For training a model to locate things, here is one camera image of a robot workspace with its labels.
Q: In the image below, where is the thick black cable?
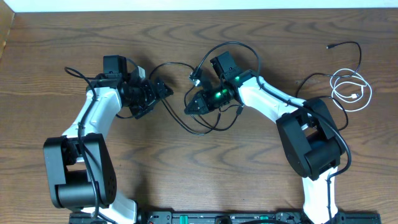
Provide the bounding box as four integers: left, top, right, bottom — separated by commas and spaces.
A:
148, 61, 245, 136

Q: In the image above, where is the thin black USB cable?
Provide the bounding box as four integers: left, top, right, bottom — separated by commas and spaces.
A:
295, 41, 363, 131

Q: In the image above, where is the white USB cable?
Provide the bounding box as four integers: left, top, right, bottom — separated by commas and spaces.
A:
329, 68, 373, 113

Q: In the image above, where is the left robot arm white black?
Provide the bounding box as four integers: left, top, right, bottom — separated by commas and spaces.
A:
43, 55, 173, 223

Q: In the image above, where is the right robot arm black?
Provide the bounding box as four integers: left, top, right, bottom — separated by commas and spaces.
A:
184, 52, 352, 223

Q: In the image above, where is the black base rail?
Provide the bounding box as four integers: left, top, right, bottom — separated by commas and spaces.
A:
68, 211, 382, 224

